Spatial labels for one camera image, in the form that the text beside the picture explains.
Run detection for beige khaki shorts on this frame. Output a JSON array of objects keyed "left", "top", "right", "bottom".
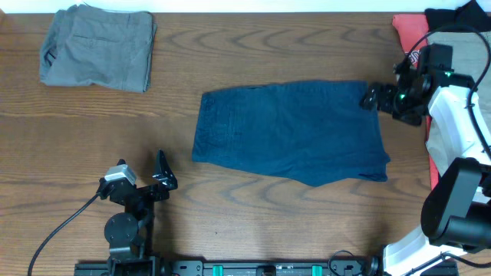
[{"left": 425, "top": 31, "right": 491, "bottom": 177}]

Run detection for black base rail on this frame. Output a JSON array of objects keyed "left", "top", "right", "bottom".
[{"left": 74, "top": 260, "right": 460, "bottom": 276}]

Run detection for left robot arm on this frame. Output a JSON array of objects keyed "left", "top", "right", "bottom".
[{"left": 97, "top": 149, "right": 178, "bottom": 275}]

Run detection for black garment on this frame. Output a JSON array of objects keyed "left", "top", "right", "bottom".
[{"left": 424, "top": 0, "right": 490, "bottom": 32}]

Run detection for dark blue shorts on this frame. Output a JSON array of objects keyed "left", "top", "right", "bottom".
[{"left": 192, "top": 80, "right": 390, "bottom": 186}]

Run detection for red printed t-shirt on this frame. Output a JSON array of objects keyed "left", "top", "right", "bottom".
[{"left": 392, "top": 14, "right": 439, "bottom": 190}]

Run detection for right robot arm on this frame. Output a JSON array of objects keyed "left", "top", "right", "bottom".
[{"left": 360, "top": 44, "right": 490, "bottom": 275}]

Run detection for folded grey shorts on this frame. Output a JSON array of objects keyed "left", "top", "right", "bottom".
[{"left": 39, "top": 5, "right": 157, "bottom": 93}]

